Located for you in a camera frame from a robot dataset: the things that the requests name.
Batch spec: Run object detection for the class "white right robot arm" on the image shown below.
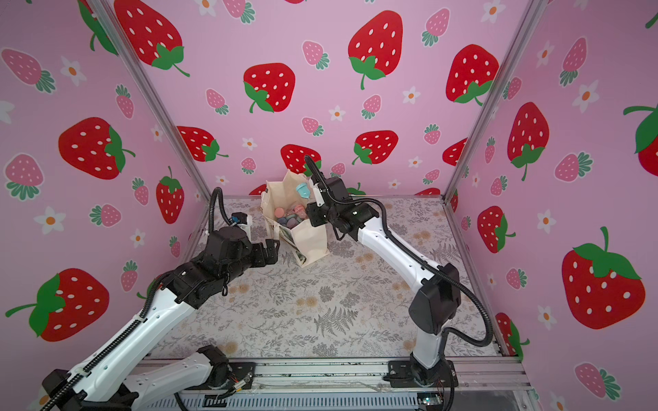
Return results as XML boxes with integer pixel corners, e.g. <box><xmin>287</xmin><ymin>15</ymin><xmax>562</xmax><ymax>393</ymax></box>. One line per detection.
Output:
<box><xmin>307</xmin><ymin>173</ymin><xmax>468</xmax><ymax>370</ymax></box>

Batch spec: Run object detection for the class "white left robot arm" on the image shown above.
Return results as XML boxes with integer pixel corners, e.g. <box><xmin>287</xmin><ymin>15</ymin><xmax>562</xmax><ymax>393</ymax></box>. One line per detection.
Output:
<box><xmin>42</xmin><ymin>225</ymin><xmax>280</xmax><ymax>410</ymax></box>

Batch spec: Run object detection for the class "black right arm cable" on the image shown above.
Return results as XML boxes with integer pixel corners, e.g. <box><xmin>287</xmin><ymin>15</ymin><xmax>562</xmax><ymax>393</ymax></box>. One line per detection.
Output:
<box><xmin>304</xmin><ymin>155</ymin><xmax>495</xmax><ymax>349</ymax></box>

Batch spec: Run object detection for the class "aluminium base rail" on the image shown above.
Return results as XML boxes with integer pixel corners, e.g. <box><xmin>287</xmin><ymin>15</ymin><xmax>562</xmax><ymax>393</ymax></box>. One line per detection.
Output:
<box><xmin>102</xmin><ymin>356</ymin><xmax>541</xmax><ymax>411</ymax></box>

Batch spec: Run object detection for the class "silver corner frame post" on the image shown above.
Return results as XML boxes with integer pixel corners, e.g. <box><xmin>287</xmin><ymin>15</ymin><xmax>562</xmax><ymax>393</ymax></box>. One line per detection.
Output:
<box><xmin>443</xmin><ymin>0</ymin><xmax>548</xmax><ymax>204</ymax></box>
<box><xmin>89</xmin><ymin>0</ymin><xmax>211</xmax><ymax>201</ymax></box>

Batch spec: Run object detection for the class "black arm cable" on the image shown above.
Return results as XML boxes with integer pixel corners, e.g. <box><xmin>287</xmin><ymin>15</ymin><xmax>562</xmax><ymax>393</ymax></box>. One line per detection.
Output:
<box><xmin>304</xmin><ymin>155</ymin><xmax>495</xmax><ymax>349</ymax></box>
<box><xmin>38</xmin><ymin>187</ymin><xmax>230</xmax><ymax>411</ymax></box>

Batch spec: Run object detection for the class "teal hourglass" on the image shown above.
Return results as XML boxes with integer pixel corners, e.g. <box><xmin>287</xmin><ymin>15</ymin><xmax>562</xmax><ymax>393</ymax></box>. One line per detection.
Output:
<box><xmin>296</xmin><ymin>183</ymin><xmax>311</xmax><ymax>200</ymax></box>

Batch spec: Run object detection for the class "silver corner frame post left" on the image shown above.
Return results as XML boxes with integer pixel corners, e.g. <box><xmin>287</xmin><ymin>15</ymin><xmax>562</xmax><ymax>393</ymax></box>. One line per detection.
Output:
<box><xmin>89</xmin><ymin>0</ymin><xmax>211</xmax><ymax>201</ymax></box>

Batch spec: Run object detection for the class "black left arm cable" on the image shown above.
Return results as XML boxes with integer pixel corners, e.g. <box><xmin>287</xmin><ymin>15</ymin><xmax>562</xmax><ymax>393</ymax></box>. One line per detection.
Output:
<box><xmin>38</xmin><ymin>187</ymin><xmax>230</xmax><ymax>411</ymax></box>

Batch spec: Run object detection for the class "cream canvas tote bag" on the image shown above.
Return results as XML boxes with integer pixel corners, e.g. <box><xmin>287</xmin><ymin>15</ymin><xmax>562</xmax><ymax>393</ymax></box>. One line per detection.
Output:
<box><xmin>260</xmin><ymin>171</ymin><xmax>328</xmax><ymax>267</ymax></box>

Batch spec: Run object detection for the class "pink hourglass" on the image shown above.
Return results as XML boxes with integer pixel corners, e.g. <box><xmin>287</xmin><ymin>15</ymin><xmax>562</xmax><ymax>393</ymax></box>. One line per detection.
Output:
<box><xmin>274</xmin><ymin>204</ymin><xmax>308</xmax><ymax>221</ymax></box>

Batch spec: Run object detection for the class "silver corner frame post right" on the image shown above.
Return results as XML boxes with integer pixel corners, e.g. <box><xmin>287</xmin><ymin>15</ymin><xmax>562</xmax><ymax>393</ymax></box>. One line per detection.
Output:
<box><xmin>443</xmin><ymin>0</ymin><xmax>548</xmax><ymax>204</ymax></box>

